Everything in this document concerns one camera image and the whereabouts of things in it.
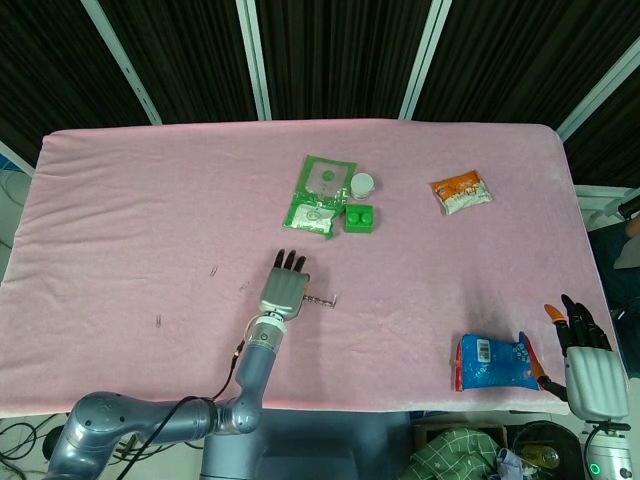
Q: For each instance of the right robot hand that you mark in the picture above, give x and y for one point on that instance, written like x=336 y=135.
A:
x=595 y=380

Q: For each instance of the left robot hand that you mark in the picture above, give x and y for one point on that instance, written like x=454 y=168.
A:
x=282 y=290

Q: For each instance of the silver magnetic ball chain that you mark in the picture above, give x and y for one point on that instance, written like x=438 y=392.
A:
x=317 y=301

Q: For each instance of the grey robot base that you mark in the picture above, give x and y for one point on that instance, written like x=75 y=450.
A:
x=325 y=450

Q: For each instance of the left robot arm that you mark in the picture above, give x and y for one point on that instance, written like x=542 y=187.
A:
x=150 y=420

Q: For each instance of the black waste bin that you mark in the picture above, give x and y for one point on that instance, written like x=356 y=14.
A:
x=545 y=435

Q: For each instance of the green wet wipes packet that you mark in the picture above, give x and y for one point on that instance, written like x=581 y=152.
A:
x=315 y=200

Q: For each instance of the green toy brick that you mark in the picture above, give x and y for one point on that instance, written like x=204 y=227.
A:
x=360 y=220

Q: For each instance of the blue snack bag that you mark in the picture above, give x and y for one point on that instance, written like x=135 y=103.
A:
x=490 y=362

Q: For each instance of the white round jar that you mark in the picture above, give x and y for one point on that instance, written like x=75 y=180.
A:
x=362 y=184

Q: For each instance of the pink table cloth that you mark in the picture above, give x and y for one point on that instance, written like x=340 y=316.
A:
x=150 y=200

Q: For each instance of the green checked cloth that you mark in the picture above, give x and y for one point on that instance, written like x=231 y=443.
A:
x=450 y=450

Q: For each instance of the white metal rack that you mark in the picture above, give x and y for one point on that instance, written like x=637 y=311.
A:
x=590 y=200

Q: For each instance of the orange white snack bag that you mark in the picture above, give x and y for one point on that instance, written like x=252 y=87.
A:
x=462 y=192

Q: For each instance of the black pleated curtain panel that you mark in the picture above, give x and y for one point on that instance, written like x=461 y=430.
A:
x=50 y=75
x=340 y=60
x=525 y=60
x=190 y=60

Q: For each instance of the white frame post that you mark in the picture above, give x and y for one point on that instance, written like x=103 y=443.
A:
x=255 y=60
x=600 y=85
x=125 y=65
x=424 y=60

